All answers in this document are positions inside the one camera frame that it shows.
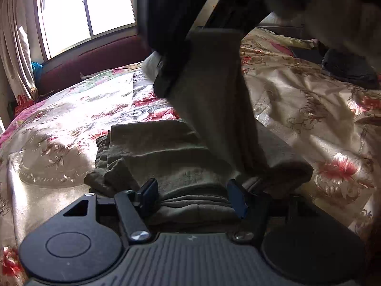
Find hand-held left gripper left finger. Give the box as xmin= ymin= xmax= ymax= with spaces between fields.
xmin=61 ymin=179 xmax=159 ymax=242

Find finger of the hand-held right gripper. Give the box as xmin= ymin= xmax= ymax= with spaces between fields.
xmin=153 ymin=40 xmax=194 ymax=99
xmin=205 ymin=0 xmax=249 ymax=33

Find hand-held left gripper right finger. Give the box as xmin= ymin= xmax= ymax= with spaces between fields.
xmin=227 ymin=179 xmax=316 ymax=242

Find olive green pants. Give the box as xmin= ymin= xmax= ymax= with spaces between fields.
xmin=84 ymin=27 xmax=314 ymax=225

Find person's right forearm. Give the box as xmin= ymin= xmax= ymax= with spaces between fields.
xmin=265 ymin=0 xmax=381 ymax=66

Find grey pillow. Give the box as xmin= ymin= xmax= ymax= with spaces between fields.
xmin=142 ymin=51 xmax=165 ymax=78

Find window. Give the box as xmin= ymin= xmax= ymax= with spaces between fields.
xmin=33 ymin=0 xmax=138 ymax=61

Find floral satin bedspread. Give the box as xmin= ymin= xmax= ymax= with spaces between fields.
xmin=0 ymin=27 xmax=381 ymax=286

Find blue plastic bag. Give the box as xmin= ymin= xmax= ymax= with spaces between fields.
xmin=30 ymin=62 xmax=44 ymax=79

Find dark grey cloth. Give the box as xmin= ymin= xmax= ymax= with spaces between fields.
xmin=321 ymin=48 xmax=380 ymax=90

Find red gift bag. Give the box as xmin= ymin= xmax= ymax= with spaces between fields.
xmin=15 ymin=94 xmax=35 ymax=112

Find beige patterned curtain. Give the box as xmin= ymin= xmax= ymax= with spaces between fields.
xmin=0 ymin=0 xmax=39 ymax=103

